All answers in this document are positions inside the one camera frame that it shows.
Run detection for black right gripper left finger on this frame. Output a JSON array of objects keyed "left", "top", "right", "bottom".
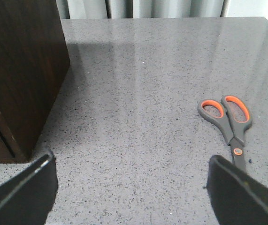
[{"left": 0, "top": 151, "right": 58, "bottom": 225}]

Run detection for grey orange scissors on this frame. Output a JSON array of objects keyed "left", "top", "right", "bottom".
[{"left": 197, "top": 95, "right": 252, "bottom": 172}]

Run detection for dark wooden drawer cabinet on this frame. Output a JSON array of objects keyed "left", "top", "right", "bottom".
[{"left": 0, "top": 0, "right": 70, "bottom": 163}]

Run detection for white pleated curtain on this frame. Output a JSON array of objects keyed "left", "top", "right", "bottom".
[{"left": 56, "top": 0, "right": 268, "bottom": 20}]

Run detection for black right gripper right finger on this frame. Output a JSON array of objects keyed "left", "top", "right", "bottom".
[{"left": 207, "top": 155, "right": 268, "bottom": 225}]

